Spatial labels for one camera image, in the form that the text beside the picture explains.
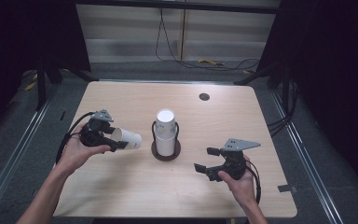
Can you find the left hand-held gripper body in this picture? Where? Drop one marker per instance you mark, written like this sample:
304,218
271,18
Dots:
93,137

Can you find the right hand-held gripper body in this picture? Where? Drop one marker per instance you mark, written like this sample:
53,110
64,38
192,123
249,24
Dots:
237,144

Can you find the white paper cup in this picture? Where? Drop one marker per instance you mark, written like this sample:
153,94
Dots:
131,140

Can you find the black cup holder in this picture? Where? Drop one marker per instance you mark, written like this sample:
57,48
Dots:
166,158

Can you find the stack of white cups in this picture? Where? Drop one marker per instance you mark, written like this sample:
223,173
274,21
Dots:
165,133

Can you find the person's left hand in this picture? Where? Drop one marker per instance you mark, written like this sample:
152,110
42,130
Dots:
73,152

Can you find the person's right hand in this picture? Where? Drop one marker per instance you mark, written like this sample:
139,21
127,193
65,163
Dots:
242,188

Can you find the round black table grommet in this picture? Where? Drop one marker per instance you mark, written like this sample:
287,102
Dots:
204,96

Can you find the grey tape strip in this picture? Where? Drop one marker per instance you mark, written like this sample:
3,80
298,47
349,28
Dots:
287,188

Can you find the yellow tape scrap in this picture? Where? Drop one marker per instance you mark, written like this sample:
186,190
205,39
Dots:
30,86
210,62
247,72

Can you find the dark curtain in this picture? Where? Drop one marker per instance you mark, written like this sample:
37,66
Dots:
338,77
18,40

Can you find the black overhead bar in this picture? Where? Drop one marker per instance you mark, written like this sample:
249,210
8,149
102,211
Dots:
180,5

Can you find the metal floor rail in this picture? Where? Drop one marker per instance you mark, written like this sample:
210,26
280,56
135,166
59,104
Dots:
15,149
307,155

